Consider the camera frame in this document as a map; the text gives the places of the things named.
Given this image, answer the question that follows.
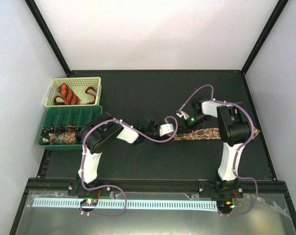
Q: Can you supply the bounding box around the dark floral rolled tie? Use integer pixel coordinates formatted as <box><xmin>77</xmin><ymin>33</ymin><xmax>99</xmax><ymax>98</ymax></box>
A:
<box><xmin>40</xmin><ymin>126</ymin><xmax>65</xmax><ymax>145</ymax></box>

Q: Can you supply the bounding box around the left black frame post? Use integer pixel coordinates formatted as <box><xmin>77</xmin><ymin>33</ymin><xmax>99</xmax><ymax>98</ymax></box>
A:
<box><xmin>25</xmin><ymin>0</ymin><xmax>71</xmax><ymax>76</ymax></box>

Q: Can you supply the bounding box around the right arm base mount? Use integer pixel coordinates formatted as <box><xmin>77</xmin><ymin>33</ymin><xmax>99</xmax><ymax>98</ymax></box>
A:
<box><xmin>198</xmin><ymin>179</ymin><xmax>243</xmax><ymax>200</ymax></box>

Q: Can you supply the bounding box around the right black frame post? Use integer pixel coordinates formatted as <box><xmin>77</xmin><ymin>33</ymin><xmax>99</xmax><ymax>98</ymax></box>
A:
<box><xmin>241</xmin><ymin>0</ymin><xmax>289</xmax><ymax>75</ymax></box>

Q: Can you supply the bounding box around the green divided organizer tray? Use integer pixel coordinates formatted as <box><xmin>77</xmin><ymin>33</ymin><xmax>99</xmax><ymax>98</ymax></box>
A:
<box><xmin>38</xmin><ymin>105</ymin><xmax>102</xmax><ymax>151</ymax></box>

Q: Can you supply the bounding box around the orange navy striped tie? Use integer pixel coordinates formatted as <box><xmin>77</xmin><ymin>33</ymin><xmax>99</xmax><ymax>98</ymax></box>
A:
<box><xmin>53</xmin><ymin>83</ymin><xmax>98</xmax><ymax>105</ymax></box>

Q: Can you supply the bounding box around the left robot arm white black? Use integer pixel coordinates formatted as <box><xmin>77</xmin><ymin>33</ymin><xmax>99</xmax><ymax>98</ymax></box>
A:
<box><xmin>77</xmin><ymin>112</ymin><xmax>174</xmax><ymax>195</ymax></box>

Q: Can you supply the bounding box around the cream perforated basket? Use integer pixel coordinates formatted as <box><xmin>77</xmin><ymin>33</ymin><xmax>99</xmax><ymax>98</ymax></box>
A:
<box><xmin>44</xmin><ymin>77</ymin><xmax>101</xmax><ymax>108</ymax></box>

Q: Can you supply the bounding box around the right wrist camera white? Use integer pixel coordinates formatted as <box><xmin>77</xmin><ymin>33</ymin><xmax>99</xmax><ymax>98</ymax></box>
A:
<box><xmin>176</xmin><ymin>111</ymin><xmax>190</xmax><ymax>120</ymax></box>

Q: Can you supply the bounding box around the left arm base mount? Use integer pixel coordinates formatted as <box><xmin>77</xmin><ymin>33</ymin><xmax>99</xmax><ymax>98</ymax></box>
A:
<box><xmin>68</xmin><ymin>179</ymin><xmax>114</xmax><ymax>198</ymax></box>

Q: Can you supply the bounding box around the purple cable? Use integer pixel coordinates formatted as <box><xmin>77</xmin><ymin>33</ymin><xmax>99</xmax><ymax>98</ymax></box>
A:
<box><xmin>181</xmin><ymin>85</ymin><xmax>259</xmax><ymax>217</ymax></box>
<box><xmin>79</xmin><ymin>116</ymin><xmax>178</xmax><ymax>217</ymax></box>

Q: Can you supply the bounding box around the floral patterned tie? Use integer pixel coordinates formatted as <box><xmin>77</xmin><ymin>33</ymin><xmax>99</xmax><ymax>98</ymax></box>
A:
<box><xmin>173</xmin><ymin>127</ymin><xmax>261</xmax><ymax>142</ymax></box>

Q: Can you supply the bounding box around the black aluminium front rail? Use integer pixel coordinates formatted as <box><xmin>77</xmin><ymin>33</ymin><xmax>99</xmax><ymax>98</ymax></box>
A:
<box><xmin>26</xmin><ymin>178</ymin><xmax>288</xmax><ymax>193</ymax></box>

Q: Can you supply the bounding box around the black frame post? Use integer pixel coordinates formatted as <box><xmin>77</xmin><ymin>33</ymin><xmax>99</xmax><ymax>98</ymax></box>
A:
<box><xmin>241</xmin><ymin>0</ymin><xmax>289</xmax><ymax>75</ymax></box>
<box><xmin>25</xmin><ymin>0</ymin><xmax>71</xmax><ymax>76</ymax></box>

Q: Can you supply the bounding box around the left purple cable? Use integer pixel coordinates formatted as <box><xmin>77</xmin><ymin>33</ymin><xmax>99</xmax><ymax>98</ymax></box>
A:
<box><xmin>79</xmin><ymin>116</ymin><xmax>178</xmax><ymax>217</ymax></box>

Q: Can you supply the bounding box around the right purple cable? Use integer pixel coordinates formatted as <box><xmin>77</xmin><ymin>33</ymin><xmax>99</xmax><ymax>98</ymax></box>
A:
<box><xmin>181</xmin><ymin>85</ymin><xmax>259</xmax><ymax>217</ymax></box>

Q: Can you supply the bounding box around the white slotted cable duct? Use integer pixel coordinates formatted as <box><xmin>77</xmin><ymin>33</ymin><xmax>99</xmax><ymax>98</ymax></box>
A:
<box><xmin>32</xmin><ymin>198</ymin><xmax>218</xmax><ymax>212</ymax></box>

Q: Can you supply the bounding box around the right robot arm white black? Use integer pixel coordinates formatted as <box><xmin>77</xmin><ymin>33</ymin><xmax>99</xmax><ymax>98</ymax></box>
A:
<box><xmin>176</xmin><ymin>99</ymin><xmax>256</xmax><ymax>197</ymax></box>

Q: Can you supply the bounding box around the brown patterned rolled tie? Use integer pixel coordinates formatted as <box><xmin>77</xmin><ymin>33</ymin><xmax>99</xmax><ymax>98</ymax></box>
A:
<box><xmin>63</xmin><ymin>125</ymin><xmax>77</xmax><ymax>144</ymax></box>

